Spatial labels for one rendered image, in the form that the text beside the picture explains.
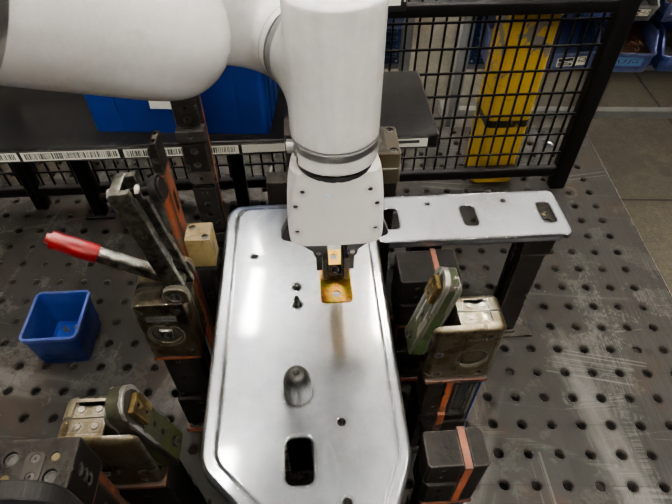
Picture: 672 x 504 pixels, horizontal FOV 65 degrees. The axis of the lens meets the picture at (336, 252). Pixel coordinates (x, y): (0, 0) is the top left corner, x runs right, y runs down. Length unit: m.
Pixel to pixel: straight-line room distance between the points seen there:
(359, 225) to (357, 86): 0.17
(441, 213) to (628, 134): 2.33
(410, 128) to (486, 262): 0.38
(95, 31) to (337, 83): 0.19
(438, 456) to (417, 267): 0.28
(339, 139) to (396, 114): 0.52
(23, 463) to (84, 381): 0.55
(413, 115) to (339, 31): 0.57
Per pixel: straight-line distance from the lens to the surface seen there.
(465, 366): 0.71
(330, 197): 0.52
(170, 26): 0.33
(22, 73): 0.32
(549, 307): 1.15
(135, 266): 0.65
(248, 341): 0.67
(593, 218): 1.37
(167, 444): 0.61
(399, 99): 1.02
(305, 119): 0.46
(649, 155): 2.99
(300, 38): 0.43
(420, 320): 0.64
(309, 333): 0.67
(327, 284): 0.64
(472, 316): 0.65
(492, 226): 0.82
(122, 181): 0.57
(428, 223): 0.80
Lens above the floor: 1.55
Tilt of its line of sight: 47 degrees down
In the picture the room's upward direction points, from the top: straight up
